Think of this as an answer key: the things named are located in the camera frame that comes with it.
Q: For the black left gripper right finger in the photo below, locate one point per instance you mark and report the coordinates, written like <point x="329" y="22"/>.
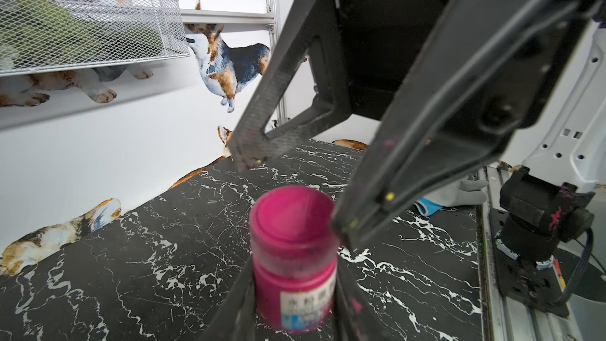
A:
<point x="354" y="318"/>

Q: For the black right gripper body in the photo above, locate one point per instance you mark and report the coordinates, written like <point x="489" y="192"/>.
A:
<point x="382" y="39"/>

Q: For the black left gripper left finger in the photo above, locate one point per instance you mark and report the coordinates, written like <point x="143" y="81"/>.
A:
<point x="236" y="317"/>

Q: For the magenta paint jar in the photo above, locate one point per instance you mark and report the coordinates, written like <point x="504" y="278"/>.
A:
<point x="294" y="255"/>

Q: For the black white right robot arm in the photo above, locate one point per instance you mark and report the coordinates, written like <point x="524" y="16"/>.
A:
<point x="305" y="92"/>

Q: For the green fern plant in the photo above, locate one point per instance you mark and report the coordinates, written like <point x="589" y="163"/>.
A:
<point x="37" y="33"/>

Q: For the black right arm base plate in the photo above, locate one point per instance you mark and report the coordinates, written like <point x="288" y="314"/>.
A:
<point x="521" y="280"/>

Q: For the white wire mesh basket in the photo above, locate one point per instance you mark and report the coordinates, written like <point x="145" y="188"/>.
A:
<point x="163" y="15"/>

